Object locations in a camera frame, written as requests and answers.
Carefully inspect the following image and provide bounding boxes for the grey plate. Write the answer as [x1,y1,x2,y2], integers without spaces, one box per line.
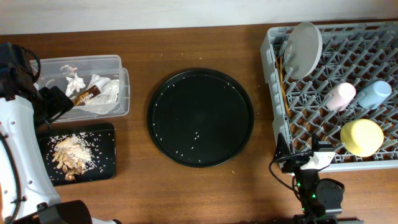
[284,22,323,80]

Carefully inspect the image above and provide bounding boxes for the yellow-green bowl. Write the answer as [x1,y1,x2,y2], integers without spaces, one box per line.
[340,119,384,157]

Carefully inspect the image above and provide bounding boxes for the light blue cup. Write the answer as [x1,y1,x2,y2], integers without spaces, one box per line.
[358,80,392,110]

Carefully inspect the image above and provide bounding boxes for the food scraps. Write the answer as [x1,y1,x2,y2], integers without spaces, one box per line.
[44,133,104,182]

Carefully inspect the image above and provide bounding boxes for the wooden chopstick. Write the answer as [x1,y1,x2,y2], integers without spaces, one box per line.
[277,56,290,117]
[275,56,283,86]

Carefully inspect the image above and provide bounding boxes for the large crumpled white paper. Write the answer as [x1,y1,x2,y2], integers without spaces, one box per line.
[82,74,119,114]

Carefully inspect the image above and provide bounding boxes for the clear plastic waste bin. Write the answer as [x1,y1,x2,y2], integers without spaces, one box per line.
[30,55,130,123]

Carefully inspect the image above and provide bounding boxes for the small white tissue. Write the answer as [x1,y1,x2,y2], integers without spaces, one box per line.
[65,73,86,96]

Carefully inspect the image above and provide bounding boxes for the pink cup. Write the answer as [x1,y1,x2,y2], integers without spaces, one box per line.
[326,82,356,111]

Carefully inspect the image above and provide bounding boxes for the black rectangular tray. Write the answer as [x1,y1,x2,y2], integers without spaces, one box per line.
[36,123,116,186]

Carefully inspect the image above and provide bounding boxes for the round black serving tray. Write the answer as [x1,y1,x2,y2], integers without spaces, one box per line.
[147,68,254,168]

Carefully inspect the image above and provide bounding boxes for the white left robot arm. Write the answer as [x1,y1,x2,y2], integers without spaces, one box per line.
[1,42,101,223]

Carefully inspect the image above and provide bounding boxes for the grey dishwasher rack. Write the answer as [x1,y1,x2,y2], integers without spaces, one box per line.
[260,22,397,172]

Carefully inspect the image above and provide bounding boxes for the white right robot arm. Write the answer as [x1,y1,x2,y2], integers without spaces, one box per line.
[269,133,363,224]

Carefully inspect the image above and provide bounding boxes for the gold brown snack wrapper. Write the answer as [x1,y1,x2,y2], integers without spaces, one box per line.
[72,85,100,106]

